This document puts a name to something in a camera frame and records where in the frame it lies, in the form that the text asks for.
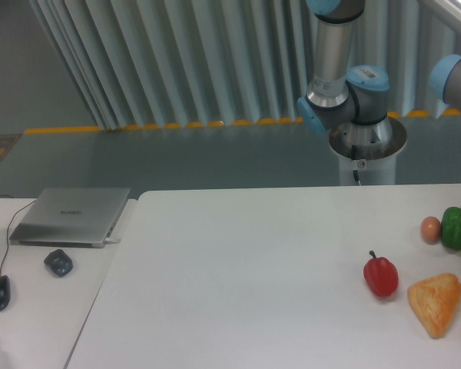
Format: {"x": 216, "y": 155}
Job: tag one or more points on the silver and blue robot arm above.
{"x": 351, "y": 105}

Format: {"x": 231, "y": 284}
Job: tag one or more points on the green bell pepper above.
{"x": 451, "y": 228}

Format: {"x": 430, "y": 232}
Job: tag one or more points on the red bell pepper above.
{"x": 381, "y": 276}

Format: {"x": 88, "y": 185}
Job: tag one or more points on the brown egg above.
{"x": 430, "y": 229}

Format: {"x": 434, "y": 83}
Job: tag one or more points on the orange triangular pastry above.
{"x": 434, "y": 301}

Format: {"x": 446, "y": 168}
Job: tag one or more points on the silver closed laptop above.
{"x": 72, "y": 217}

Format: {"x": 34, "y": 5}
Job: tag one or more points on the small black case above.
{"x": 59, "y": 263}

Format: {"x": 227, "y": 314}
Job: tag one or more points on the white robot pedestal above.
{"x": 367, "y": 154}

